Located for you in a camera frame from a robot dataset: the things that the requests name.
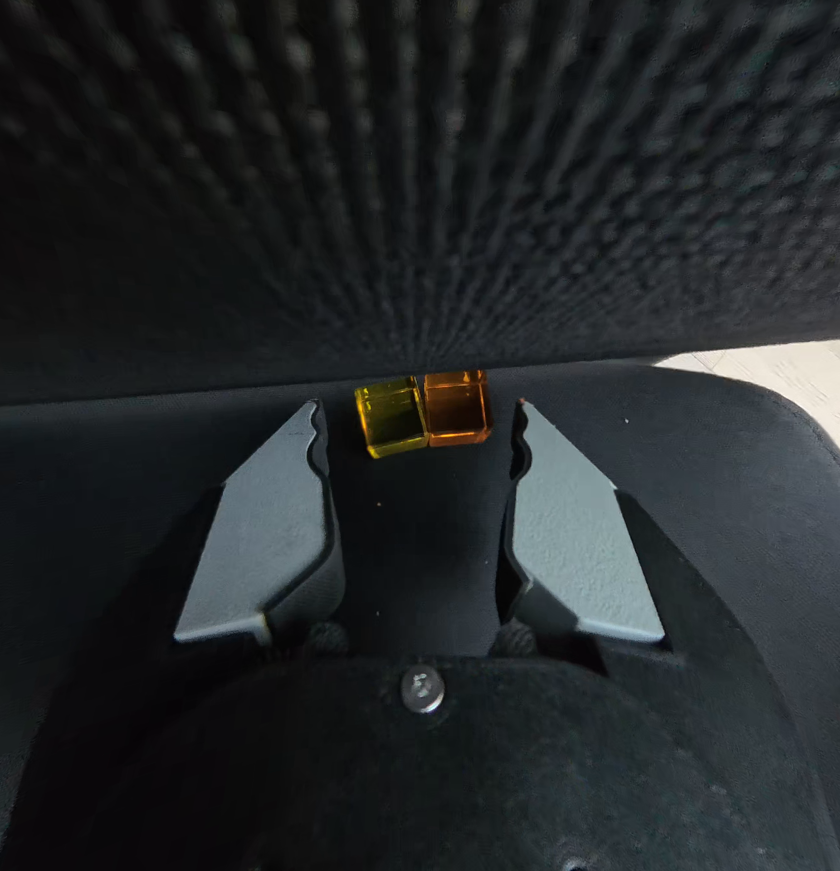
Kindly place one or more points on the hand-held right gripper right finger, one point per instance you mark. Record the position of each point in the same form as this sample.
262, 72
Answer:
576, 551

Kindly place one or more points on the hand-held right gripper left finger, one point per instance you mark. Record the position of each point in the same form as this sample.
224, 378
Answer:
263, 544

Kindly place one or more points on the yellow transparent cube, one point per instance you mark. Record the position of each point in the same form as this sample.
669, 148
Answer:
391, 422

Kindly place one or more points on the orange transparent cube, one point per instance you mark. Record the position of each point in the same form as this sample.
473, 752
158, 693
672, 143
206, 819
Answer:
459, 408

